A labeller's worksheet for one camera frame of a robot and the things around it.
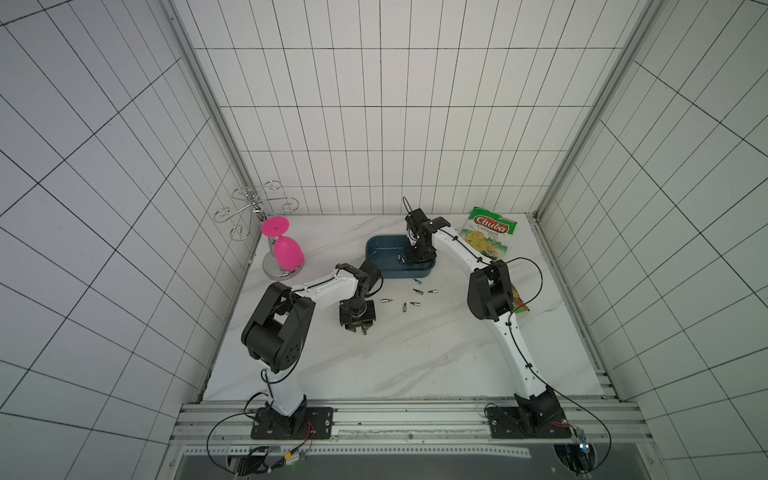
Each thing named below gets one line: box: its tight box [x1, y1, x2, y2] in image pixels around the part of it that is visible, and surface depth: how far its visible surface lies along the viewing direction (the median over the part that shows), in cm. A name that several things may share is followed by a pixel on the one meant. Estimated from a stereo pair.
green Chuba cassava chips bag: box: [459, 207, 518, 261], surface depth 116 cm
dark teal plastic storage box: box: [366, 235, 436, 279], surface depth 108 cm
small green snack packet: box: [511, 286, 530, 314], surface depth 95 cm
